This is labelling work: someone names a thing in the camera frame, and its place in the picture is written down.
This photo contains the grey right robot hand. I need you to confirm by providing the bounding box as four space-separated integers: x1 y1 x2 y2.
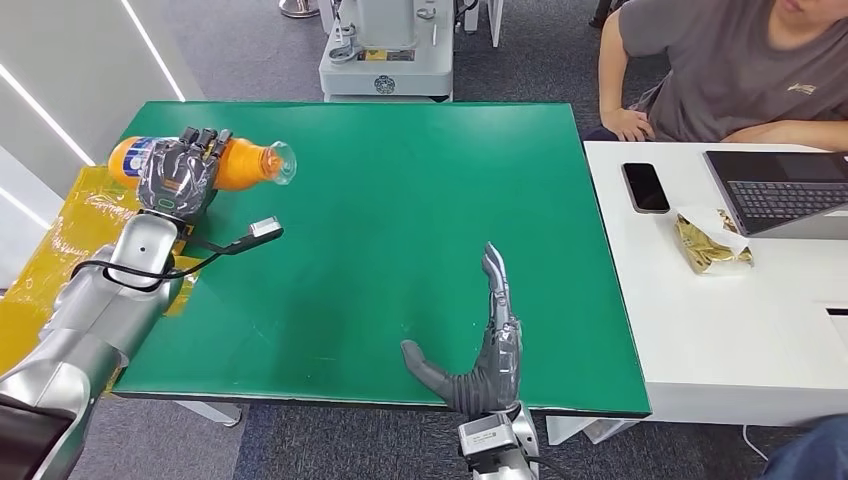
400 241 525 419

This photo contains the person's left hand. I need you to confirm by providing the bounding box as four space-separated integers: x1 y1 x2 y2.
722 121 796 144

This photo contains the person's right hand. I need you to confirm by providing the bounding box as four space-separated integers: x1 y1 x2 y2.
601 107 657 143

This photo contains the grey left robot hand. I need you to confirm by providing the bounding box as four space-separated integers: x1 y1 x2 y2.
135 127 233 224

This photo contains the orange plastic bottle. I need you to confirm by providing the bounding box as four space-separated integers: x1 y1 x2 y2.
107 135 297 192

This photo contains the grey laptop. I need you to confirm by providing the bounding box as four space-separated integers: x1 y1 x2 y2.
703 150 848 241

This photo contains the black smartphone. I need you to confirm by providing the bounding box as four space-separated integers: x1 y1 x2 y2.
621 162 672 215

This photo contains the person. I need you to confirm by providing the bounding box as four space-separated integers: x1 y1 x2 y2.
582 0 848 152

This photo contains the white table leg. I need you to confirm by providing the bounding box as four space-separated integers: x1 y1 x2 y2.
546 415 624 446
175 399 243 429

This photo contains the black chair base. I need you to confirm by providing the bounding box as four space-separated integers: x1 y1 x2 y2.
589 0 624 29

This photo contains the yellow taped cardboard box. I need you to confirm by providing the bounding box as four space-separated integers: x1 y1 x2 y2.
0 165 200 393

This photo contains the gold snack packet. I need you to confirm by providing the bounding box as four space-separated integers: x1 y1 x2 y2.
674 210 755 276

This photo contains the white stand leg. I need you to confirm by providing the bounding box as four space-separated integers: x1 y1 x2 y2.
462 0 505 49

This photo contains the chrome stand base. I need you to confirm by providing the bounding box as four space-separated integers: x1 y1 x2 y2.
279 0 321 20

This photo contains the white machine base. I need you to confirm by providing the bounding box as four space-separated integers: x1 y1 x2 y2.
318 0 457 104

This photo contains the blue cloth item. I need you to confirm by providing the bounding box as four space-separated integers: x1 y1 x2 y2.
761 415 848 480

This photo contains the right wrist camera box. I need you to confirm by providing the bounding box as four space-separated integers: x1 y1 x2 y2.
458 415 518 458

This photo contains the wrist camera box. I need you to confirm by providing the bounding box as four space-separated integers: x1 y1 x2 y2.
458 415 518 458
198 216 285 256

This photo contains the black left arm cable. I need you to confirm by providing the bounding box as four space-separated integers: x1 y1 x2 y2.
71 246 223 293

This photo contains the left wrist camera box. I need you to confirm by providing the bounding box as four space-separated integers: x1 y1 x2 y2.
198 216 285 256

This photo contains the white cable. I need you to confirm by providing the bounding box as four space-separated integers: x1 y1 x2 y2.
741 425 773 464

